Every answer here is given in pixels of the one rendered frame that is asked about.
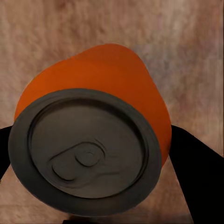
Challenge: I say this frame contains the can of soda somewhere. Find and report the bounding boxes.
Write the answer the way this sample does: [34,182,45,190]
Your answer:
[7,43,172,217]

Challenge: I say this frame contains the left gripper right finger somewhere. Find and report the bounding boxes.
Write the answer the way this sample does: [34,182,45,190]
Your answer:
[169,126,224,224]

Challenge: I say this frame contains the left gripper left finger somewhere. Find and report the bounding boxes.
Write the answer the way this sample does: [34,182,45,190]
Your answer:
[0,126,12,180]

